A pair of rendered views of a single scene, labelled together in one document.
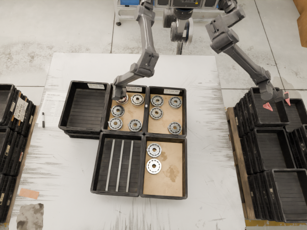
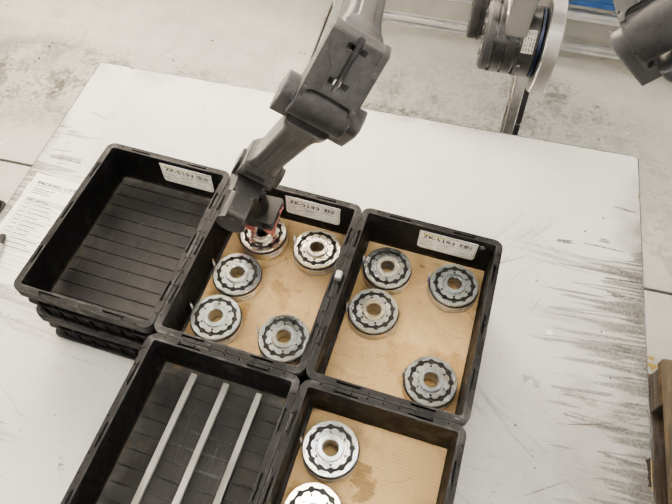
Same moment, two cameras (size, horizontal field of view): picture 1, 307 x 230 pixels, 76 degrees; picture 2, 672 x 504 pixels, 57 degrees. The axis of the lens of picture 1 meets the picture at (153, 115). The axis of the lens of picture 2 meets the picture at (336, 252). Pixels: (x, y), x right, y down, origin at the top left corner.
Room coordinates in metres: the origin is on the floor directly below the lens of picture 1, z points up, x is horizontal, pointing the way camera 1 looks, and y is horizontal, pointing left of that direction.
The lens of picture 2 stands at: (0.08, -0.12, 1.97)
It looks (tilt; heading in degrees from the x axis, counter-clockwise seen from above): 57 degrees down; 18
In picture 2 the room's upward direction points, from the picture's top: 1 degrees clockwise
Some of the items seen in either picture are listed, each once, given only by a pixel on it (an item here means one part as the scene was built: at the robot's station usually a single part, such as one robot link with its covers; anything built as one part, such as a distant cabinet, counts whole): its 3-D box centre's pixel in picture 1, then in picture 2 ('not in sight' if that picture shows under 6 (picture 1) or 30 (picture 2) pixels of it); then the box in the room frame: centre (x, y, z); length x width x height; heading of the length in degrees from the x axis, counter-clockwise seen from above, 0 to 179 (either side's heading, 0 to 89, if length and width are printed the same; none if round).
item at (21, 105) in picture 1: (20, 109); not in sight; (0.76, 1.33, 0.41); 0.31 x 0.02 x 0.16; 6
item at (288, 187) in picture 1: (278, 195); not in sight; (0.19, -1.19, 0.37); 0.40 x 0.30 x 0.45; 6
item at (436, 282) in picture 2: (175, 101); (454, 284); (0.76, -0.16, 0.86); 0.10 x 0.10 x 0.01
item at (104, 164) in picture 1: (119, 163); (185, 469); (0.24, 0.20, 0.87); 0.40 x 0.30 x 0.11; 2
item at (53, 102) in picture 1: (53, 108); (40, 229); (0.67, 0.85, 0.70); 0.33 x 0.23 x 0.01; 6
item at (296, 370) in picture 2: (125, 107); (264, 267); (0.64, 0.21, 0.92); 0.40 x 0.30 x 0.02; 2
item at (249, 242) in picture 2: (121, 97); (263, 233); (0.75, 0.26, 0.86); 0.10 x 0.10 x 0.01
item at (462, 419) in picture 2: (166, 110); (409, 307); (0.65, -0.09, 0.92); 0.40 x 0.30 x 0.02; 2
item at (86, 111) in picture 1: (87, 107); (136, 243); (0.63, 0.51, 0.87); 0.40 x 0.30 x 0.11; 2
